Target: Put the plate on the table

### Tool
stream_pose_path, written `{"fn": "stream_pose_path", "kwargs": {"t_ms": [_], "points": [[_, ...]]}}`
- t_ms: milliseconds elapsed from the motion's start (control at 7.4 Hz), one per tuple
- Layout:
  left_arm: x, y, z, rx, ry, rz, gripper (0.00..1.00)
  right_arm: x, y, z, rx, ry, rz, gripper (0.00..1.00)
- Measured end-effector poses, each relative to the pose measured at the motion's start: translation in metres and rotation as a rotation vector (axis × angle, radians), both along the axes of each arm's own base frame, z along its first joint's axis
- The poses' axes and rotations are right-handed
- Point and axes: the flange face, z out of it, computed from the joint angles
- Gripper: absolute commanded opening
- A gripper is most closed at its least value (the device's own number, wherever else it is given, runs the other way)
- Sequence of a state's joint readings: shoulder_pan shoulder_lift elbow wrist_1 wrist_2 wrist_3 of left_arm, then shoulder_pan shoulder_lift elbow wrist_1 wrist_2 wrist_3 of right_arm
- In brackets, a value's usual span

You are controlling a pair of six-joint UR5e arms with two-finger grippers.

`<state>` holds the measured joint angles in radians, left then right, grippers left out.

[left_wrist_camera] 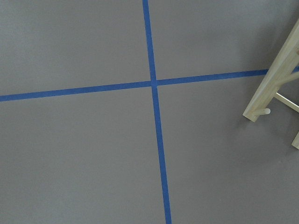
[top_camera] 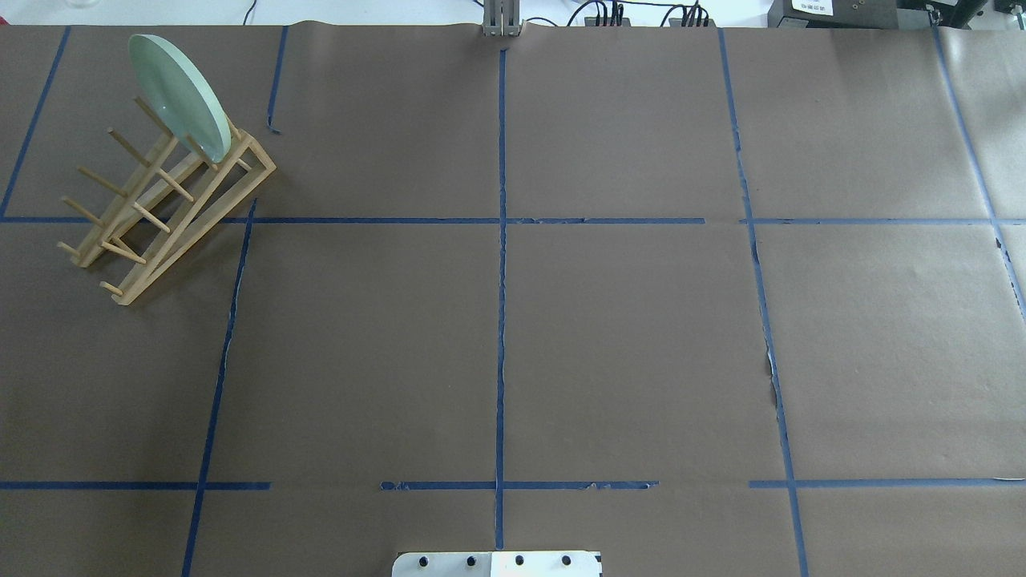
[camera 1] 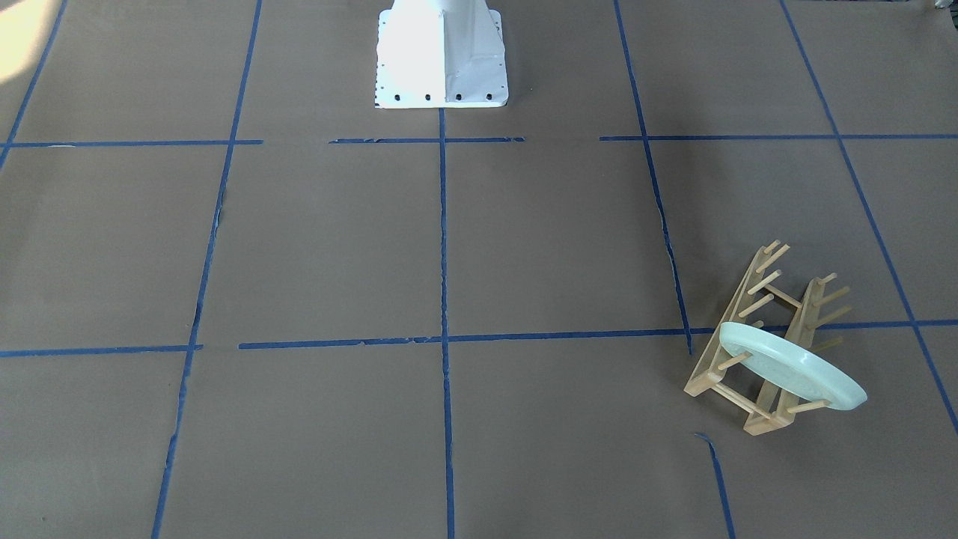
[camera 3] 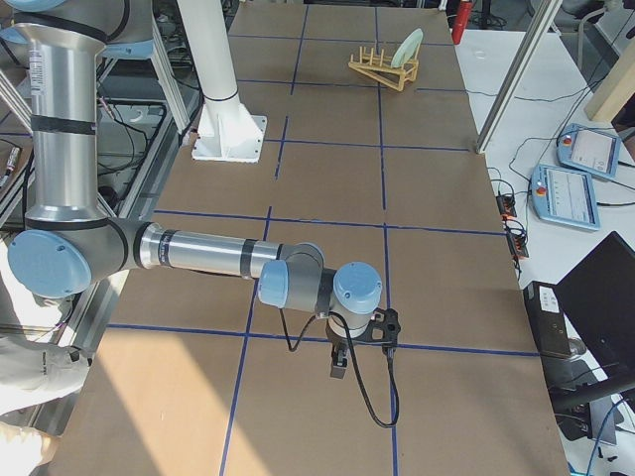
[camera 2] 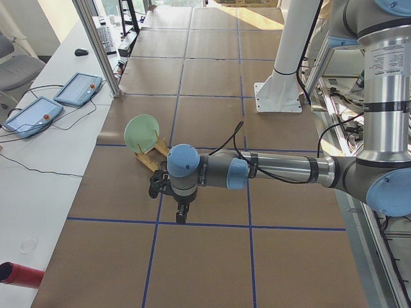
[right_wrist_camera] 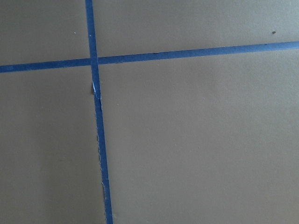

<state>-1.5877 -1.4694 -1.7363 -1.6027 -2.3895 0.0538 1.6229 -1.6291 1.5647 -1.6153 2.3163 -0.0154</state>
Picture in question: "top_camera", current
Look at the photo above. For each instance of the light green round plate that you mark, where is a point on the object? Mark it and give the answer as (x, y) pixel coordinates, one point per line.
(180, 95)

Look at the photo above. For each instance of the wooden plate drying rack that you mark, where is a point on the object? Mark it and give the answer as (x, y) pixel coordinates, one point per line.
(175, 196)

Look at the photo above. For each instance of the black power strip left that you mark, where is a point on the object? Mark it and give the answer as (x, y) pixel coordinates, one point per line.
(608, 14)

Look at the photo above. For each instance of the black power strip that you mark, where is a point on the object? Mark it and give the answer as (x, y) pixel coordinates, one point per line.
(608, 14)
(688, 16)

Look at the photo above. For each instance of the black power strip right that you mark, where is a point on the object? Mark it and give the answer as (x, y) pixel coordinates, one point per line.
(688, 16)

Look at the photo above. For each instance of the dark grey equipment box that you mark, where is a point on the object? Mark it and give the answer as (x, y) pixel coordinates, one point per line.
(878, 15)

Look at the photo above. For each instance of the grey metal camera post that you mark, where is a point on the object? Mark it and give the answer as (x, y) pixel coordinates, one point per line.
(501, 18)

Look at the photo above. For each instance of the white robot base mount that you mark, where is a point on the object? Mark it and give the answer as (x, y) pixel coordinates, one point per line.
(499, 563)

